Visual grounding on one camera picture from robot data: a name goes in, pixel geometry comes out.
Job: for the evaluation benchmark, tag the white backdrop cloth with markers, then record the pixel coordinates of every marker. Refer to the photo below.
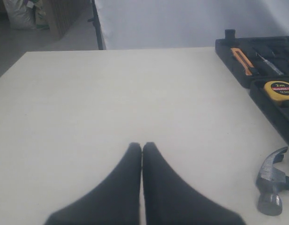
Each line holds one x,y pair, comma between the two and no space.
141,24

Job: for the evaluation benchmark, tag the steel claw hammer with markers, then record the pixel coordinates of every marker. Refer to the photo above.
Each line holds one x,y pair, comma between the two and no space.
270,182

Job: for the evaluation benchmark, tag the white sack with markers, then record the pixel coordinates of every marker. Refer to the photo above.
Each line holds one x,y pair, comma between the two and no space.
20,16

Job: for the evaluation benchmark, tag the black backdrop stand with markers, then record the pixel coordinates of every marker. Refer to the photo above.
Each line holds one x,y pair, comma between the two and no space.
96,23

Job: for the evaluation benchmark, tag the cardboard box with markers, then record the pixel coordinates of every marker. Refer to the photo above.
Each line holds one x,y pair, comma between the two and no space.
61,14

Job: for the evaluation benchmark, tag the yellow tape measure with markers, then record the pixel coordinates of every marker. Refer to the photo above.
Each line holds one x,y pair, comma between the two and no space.
278,91

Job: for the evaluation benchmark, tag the orange utility knife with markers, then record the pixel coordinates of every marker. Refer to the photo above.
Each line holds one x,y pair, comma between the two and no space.
249,68

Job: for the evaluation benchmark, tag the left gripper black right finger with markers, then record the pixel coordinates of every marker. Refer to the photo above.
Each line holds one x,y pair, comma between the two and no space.
169,200

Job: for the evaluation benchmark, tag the black plastic tool case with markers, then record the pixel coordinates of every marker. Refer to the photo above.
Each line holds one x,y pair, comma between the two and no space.
274,49

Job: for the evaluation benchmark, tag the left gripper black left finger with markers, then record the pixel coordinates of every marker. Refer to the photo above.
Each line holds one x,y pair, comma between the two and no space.
115,201

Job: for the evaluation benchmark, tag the clear test screwdriver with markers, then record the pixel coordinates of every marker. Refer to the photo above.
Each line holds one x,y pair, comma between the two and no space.
271,65

